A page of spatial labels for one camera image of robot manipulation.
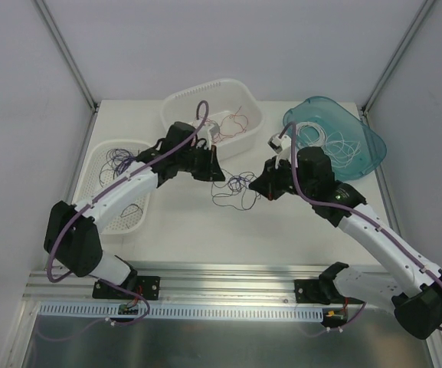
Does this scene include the white deep plastic basket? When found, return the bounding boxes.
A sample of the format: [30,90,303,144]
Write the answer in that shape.
[159,78,264,160]

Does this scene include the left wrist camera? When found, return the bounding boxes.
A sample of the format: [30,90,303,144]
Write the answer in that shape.
[197,119,220,143]

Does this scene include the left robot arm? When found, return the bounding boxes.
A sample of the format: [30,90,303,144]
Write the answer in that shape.
[44,121,225,298]

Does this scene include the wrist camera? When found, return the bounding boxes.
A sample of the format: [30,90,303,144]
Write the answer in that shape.
[268,134,292,160]
[197,119,220,143]

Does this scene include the purple wire coil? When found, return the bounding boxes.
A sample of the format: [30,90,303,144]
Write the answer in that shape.
[98,147,143,183]

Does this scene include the aluminium mounting rail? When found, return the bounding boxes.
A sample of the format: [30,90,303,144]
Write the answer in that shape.
[22,261,327,306]

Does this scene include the aluminium frame post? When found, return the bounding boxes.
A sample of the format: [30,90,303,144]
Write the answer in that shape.
[32,0,99,112]
[362,0,437,117]

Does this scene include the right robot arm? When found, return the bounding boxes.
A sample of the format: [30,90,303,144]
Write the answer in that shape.
[249,147,442,340]

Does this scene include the white slotted cable duct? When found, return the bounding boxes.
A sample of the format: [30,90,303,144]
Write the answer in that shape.
[38,301,323,323]

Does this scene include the left aluminium frame post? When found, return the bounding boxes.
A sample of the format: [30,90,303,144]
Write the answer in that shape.
[32,0,99,112]

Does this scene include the right aluminium frame post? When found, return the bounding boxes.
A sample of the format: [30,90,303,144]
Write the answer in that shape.
[362,0,437,117]

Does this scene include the red purple white wires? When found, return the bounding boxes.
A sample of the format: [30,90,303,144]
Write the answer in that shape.
[211,171,264,212]

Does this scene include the red wire in basket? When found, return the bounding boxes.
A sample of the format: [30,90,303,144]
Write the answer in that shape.
[208,107,250,143]

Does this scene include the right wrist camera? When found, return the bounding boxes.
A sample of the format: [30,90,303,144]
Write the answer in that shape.
[268,134,292,160]

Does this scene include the white perforated flat basket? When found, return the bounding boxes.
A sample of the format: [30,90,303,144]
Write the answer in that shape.
[73,140,149,236]

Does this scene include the teal transparent plastic bin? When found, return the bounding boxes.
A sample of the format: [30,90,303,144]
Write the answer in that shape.
[282,96,387,182]

